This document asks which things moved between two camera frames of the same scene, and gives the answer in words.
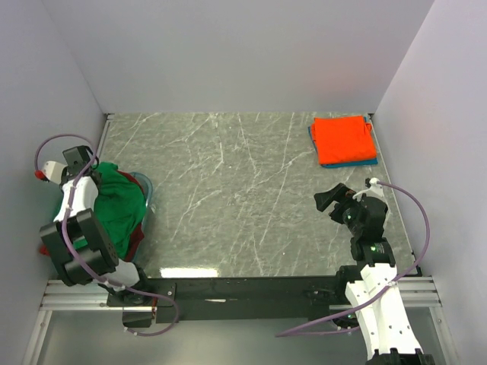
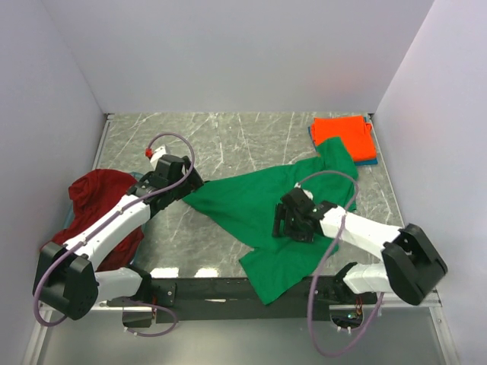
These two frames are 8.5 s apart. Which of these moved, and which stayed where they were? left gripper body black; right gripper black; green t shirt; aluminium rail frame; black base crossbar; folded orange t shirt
Moved: left gripper body black; right gripper black; green t shirt
Stayed: folded orange t shirt; aluminium rail frame; black base crossbar
